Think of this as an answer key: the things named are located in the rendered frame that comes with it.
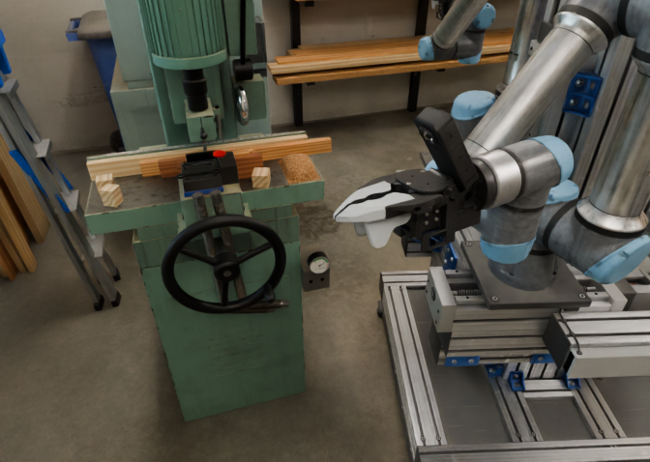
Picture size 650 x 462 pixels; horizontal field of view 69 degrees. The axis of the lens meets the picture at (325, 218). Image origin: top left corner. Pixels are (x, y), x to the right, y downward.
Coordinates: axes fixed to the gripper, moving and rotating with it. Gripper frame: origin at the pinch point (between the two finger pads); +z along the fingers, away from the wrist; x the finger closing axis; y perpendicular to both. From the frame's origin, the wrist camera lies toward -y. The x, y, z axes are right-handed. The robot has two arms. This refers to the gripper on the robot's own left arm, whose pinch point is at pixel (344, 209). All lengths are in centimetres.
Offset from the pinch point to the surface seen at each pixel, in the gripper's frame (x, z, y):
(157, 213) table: 71, 14, 26
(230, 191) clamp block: 58, -2, 20
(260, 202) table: 66, -11, 29
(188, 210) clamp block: 60, 9, 23
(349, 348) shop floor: 85, -46, 113
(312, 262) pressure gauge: 60, -22, 48
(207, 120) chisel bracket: 77, -4, 7
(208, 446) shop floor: 72, 17, 115
